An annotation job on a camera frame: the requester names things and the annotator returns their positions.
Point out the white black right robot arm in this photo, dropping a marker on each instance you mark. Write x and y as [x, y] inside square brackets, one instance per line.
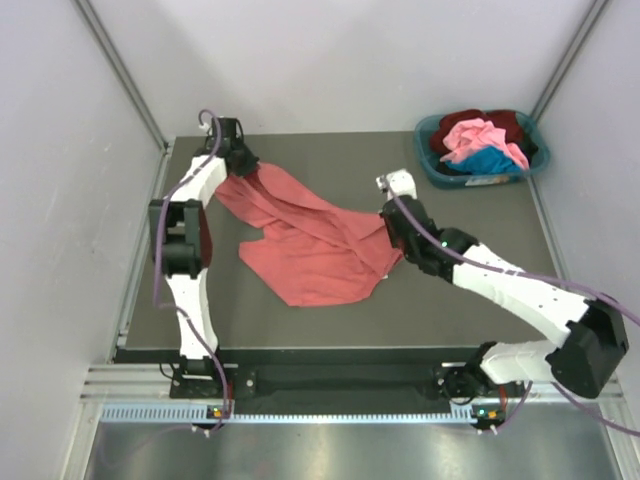
[584, 338]

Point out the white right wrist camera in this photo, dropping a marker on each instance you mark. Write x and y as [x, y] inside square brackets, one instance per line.
[397, 183]

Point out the teal plastic laundry basket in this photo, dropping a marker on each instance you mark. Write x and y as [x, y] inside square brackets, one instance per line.
[520, 128]

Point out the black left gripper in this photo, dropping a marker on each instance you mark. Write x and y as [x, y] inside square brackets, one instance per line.
[250, 164]

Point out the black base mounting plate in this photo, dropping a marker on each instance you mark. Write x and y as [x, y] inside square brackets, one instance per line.
[373, 381]

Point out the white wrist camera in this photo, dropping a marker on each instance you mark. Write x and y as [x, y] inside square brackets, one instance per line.
[209, 123]
[397, 183]

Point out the aluminium corner post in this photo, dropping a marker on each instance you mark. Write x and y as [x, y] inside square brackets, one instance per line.
[578, 40]
[97, 29]

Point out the light pink t shirt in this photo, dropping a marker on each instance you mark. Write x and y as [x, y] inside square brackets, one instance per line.
[469, 136]

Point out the blue t shirt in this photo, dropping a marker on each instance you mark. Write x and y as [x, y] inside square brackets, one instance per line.
[488, 161]

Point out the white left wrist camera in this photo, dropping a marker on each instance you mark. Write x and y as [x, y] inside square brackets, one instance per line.
[209, 123]

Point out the coral red t shirt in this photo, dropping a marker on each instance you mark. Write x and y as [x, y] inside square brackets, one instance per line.
[312, 253]

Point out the left aluminium corner post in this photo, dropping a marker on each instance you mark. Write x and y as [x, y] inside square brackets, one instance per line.
[97, 29]

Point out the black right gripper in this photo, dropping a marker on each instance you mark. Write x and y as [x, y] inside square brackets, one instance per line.
[382, 214]

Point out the right aluminium corner post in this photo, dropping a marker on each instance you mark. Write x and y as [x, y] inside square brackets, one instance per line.
[578, 40]

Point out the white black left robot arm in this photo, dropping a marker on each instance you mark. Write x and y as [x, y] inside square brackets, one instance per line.
[182, 246]

